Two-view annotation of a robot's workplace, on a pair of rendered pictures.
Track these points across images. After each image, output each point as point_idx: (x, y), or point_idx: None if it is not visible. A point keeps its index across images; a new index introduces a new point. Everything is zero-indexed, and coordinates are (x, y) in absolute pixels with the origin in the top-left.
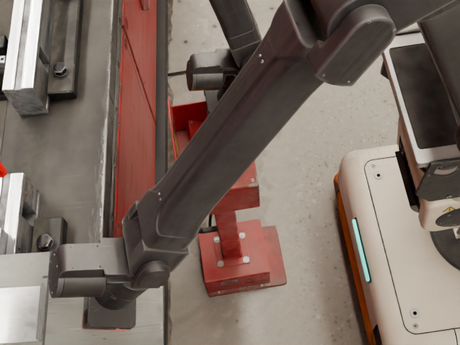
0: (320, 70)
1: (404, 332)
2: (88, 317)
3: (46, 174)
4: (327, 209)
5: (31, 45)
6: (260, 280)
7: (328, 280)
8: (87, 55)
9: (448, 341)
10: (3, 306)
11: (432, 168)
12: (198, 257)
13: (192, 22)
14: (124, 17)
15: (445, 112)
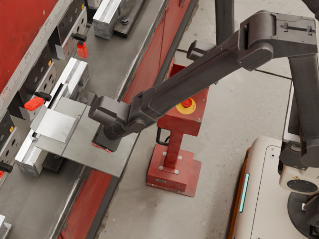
0: (239, 59)
1: None
2: (97, 136)
3: (96, 69)
4: (236, 165)
5: (116, 2)
6: (179, 188)
7: (218, 206)
8: (141, 18)
9: None
10: (54, 120)
11: (290, 144)
12: (149, 160)
13: (204, 25)
14: (168, 6)
15: None
